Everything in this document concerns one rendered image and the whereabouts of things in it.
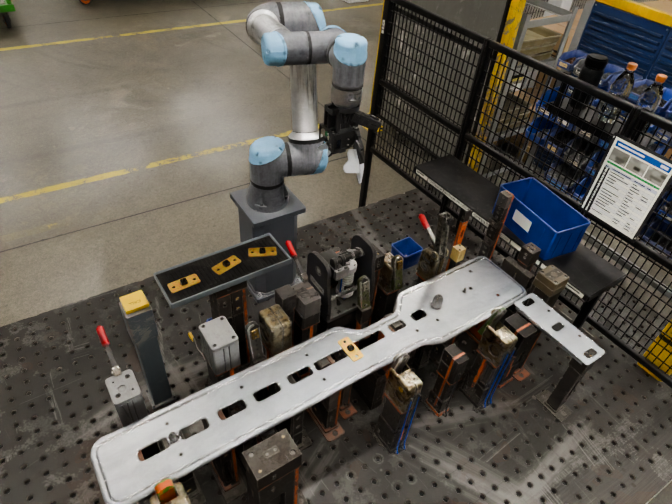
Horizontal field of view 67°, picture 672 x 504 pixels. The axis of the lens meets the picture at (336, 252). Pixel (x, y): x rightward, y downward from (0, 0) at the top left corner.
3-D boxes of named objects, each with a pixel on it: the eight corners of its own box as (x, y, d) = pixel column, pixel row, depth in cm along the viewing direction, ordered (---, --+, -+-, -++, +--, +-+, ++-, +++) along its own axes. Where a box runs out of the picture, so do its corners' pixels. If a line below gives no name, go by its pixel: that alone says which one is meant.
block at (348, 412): (343, 420, 163) (352, 367, 144) (322, 390, 171) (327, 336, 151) (357, 412, 165) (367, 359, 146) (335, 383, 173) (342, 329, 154)
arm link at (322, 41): (303, 23, 123) (314, 39, 116) (346, 22, 126) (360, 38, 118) (302, 55, 129) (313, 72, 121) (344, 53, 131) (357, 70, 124)
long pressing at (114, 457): (113, 527, 109) (111, 525, 108) (85, 443, 122) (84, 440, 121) (531, 294, 171) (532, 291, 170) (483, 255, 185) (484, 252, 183)
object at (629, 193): (633, 243, 171) (681, 165, 150) (577, 208, 184) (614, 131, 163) (636, 241, 172) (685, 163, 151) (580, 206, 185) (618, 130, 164)
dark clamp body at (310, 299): (299, 387, 171) (302, 312, 146) (280, 359, 179) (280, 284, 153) (326, 373, 176) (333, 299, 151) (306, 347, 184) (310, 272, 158)
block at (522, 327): (498, 392, 175) (523, 342, 156) (475, 369, 182) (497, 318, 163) (516, 380, 179) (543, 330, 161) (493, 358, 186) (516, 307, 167)
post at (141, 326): (153, 410, 161) (125, 320, 131) (145, 392, 165) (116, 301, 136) (176, 399, 164) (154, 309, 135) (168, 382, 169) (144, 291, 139)
